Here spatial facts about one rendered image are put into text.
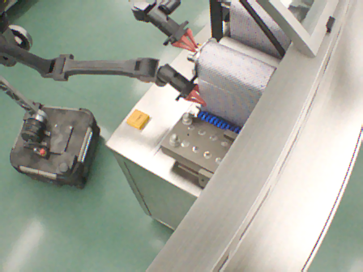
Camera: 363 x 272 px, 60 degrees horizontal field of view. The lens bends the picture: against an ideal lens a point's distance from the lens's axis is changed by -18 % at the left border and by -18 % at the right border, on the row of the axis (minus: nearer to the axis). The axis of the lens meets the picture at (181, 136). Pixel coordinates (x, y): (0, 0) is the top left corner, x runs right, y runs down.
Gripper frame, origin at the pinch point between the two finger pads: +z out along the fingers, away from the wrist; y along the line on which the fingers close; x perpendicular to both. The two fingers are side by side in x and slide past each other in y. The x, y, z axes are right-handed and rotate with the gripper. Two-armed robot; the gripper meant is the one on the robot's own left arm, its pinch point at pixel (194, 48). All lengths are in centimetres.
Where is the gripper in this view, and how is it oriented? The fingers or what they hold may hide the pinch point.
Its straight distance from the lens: 124.8
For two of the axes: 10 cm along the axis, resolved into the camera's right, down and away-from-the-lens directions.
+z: 7.3, 6.2, 3.0
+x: 4.5, -1.0, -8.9
